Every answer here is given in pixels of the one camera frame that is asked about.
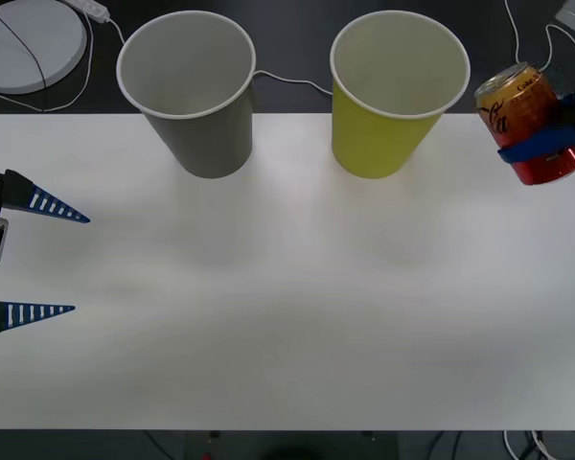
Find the round pale grey disc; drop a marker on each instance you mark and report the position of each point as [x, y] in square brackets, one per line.
[62, 43]

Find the grey plastic waste bin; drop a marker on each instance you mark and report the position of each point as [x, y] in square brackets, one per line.
[211, 144]

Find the black robot torso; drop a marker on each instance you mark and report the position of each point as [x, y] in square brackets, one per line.
[249, 448]

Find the yellow-green plastic waste bin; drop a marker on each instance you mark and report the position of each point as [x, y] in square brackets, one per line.
[374, 139]

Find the white power strip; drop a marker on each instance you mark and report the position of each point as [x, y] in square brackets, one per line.
[93, 9]

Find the red and gold drink can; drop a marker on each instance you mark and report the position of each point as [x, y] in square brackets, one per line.
[522, 110]

